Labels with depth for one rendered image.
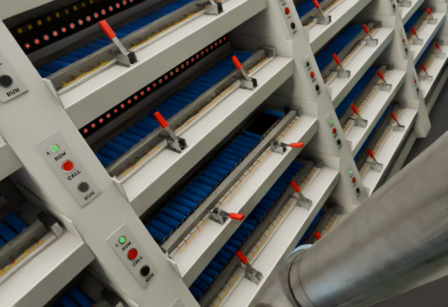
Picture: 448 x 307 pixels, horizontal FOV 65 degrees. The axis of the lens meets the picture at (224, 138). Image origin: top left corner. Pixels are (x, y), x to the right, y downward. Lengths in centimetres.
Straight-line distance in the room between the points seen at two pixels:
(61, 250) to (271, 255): 53
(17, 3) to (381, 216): 57
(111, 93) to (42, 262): 30
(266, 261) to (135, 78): 56
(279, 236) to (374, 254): 68
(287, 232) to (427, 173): 75
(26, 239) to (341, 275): 50
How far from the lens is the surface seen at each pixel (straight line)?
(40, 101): 61
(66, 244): 66
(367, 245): 34
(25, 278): 65
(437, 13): 236
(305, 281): 45
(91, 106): 65
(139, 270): 70
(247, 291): 93
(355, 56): 143
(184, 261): 78
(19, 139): 60
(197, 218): 81
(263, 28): 104
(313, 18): 128
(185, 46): 77
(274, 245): 99
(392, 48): 171
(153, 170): 71
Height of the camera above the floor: 98
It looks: 20 degrees down
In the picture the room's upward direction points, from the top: 28 degrees counter-clockwise
